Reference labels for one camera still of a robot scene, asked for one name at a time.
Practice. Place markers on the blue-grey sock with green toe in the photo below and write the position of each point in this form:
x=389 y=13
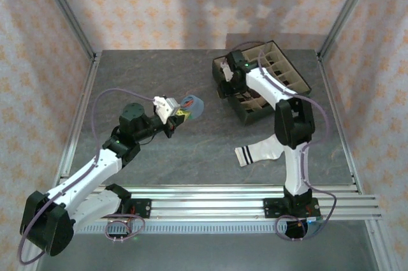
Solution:
x=196 y=106

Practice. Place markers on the black divided organizer box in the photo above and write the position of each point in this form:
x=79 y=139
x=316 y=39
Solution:
x=255 y=114

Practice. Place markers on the white sock with black stripes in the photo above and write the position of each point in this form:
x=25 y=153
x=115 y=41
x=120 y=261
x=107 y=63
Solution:
x=261 y=153

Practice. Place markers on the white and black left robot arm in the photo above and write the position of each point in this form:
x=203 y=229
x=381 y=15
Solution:
x=83 y=175

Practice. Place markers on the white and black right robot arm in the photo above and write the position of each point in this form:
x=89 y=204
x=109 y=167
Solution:
x=293 y=121

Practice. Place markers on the aluminium mounting rails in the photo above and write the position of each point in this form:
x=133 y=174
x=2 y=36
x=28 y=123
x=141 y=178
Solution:
x=207 y=207

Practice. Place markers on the small green circuit board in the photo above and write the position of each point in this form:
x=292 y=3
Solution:
x=314 y=220

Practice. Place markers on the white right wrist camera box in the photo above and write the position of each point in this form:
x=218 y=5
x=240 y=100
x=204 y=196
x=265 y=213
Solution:
x=228 y=71

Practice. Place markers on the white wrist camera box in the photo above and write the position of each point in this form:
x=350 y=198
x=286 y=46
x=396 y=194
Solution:
x=165 y=108
x=228 y=71

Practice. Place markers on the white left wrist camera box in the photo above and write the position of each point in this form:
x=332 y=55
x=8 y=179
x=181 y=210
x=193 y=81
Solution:
x=165 y=108

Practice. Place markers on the aluminium table side rail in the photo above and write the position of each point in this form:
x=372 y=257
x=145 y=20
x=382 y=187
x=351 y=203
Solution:
x=331 y=92
x=85 y=92

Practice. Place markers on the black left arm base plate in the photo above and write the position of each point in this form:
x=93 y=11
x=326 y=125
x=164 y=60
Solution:
x=143 y=208

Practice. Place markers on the aluminium frame post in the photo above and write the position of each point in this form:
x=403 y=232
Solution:
x=345 y=12
x=68 y=12

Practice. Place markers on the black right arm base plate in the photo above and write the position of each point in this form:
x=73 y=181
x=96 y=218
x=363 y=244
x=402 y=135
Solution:
x=271 y=208

